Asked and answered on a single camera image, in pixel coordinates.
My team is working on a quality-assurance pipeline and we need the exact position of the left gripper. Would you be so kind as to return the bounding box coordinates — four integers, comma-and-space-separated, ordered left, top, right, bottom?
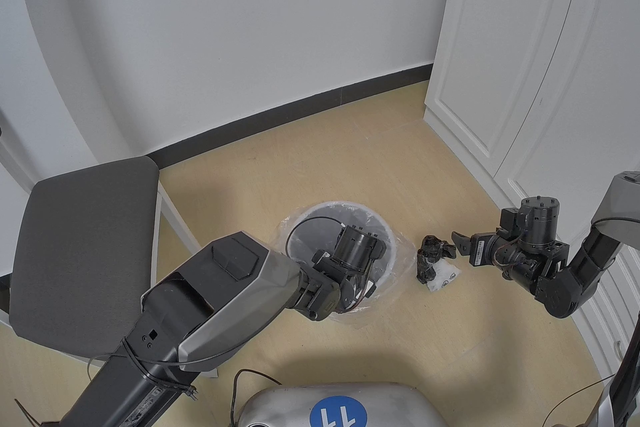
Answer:
350, 271, 383, 305

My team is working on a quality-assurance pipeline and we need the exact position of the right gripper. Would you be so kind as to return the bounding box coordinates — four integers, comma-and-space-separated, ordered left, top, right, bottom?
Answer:
451, 230, 521, 268

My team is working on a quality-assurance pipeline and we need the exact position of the clear plastic bag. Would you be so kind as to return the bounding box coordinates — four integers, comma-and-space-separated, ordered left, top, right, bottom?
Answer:
272, 199, 403, 332

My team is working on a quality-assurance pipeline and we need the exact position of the black plastic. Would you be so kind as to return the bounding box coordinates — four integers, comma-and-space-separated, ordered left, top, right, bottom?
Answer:
416, 235, 458, 286

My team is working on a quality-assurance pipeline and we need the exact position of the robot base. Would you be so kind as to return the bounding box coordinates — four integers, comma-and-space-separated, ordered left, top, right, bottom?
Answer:
240, 382, 448, 427

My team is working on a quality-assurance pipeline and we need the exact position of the white trash bin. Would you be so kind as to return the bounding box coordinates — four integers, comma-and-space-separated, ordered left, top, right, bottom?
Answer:
276, 200, 399, 314

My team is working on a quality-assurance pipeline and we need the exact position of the grey seat white leg stool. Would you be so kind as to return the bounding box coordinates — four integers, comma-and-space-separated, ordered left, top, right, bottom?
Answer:
9, 156, 219, 379

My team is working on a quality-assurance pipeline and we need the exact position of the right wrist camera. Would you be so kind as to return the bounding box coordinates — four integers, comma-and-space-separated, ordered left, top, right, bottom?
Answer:
500, 209, 524, 237

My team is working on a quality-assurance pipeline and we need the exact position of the black cable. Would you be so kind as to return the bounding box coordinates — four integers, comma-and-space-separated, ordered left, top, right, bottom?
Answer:
547, 377, 618, 426
289, 215, 347, 262
229, 368, 283, 426

